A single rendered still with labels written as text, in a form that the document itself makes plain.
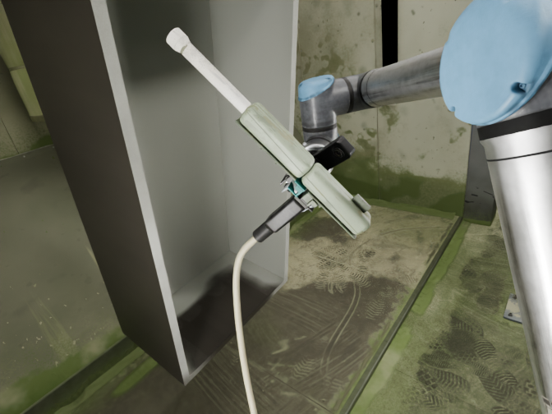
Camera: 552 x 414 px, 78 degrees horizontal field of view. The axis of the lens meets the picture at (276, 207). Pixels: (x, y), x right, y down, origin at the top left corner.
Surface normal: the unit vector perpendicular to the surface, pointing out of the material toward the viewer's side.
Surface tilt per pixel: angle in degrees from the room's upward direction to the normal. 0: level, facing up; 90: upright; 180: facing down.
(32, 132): 90
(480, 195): 90
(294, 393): 0
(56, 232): 57
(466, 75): 83
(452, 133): 90
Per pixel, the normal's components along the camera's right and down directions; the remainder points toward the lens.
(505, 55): -0.97, 0.14
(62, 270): 0.56, -0.34
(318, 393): -0.15, -0.89
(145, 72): 0.81, 0.32
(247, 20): -0.59, 0.44
